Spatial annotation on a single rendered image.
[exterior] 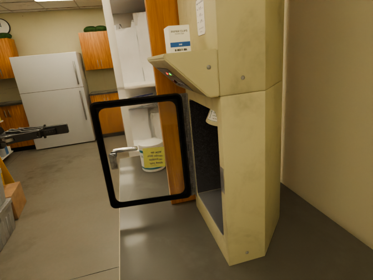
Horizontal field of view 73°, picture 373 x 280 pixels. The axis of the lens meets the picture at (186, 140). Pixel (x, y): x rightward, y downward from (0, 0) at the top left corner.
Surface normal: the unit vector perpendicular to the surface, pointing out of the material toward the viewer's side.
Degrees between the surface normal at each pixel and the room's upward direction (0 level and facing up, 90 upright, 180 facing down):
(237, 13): 90
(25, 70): 90
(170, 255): 0
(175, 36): 90
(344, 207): 90
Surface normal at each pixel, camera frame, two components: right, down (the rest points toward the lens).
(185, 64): 0.25, 0.28
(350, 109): -0.96, 0.16
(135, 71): -0.16, 0.37
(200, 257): -0.09, -0.95
